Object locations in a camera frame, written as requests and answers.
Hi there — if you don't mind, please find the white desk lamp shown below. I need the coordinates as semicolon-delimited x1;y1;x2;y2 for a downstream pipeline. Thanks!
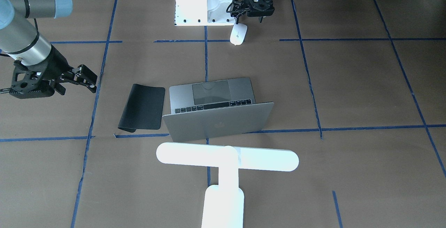
156;142;299;228

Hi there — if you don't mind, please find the white computer mouse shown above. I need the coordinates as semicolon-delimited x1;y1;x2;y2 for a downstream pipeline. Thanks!
230;23;247;46

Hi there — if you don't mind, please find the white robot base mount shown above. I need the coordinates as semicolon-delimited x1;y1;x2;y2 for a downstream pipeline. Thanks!
174;0;236;26

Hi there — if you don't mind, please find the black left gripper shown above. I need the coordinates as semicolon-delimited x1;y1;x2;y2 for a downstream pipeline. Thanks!
243;0;275;23

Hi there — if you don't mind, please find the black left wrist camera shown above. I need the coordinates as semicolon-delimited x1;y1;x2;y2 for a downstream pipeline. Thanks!
226;0;249;24

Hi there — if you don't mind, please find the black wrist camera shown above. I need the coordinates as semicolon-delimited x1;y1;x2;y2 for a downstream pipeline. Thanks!
226;0;249;24
1;60;55;99

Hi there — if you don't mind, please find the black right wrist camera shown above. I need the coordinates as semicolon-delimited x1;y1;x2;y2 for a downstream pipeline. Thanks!
1;60;55;99

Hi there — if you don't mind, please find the grey laptop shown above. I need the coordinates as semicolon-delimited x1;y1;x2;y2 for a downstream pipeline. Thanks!
162;77;274;142

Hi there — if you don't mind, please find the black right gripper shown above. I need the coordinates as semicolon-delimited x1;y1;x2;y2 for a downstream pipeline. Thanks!
33;49;97;93

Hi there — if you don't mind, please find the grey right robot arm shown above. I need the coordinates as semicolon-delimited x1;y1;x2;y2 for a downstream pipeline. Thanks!
0;0;97;99

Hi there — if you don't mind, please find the black mouse pad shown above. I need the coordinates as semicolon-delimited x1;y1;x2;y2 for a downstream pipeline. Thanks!
117;84;166;133

